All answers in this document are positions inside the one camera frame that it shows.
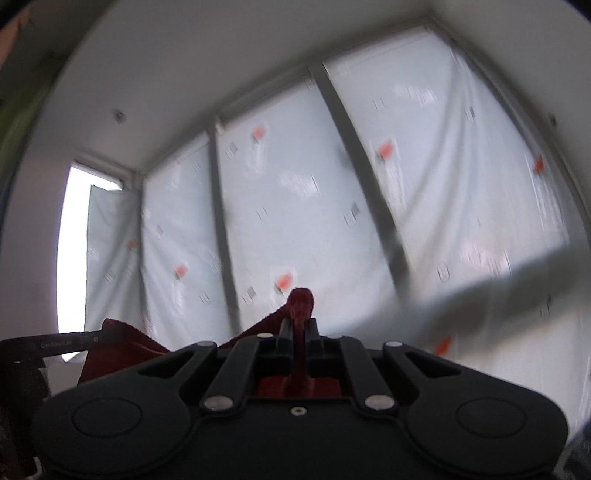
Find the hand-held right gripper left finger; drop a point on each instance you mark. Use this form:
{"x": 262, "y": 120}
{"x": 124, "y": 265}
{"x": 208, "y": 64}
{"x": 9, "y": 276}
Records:
{"x": 285, "y": 342}

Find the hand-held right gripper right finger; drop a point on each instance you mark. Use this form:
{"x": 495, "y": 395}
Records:
{"x": 314, "y": 342}

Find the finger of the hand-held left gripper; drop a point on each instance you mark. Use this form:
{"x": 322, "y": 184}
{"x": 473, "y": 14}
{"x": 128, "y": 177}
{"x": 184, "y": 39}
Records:
{"x": 55, "y": 344}

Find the red cloth garment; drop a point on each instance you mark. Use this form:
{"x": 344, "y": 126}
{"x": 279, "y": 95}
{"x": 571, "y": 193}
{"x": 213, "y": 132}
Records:
{"x": 121, "y": 342}

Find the white printed window sheet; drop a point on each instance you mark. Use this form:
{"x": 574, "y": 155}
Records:
{"x": 300, "y": 207}

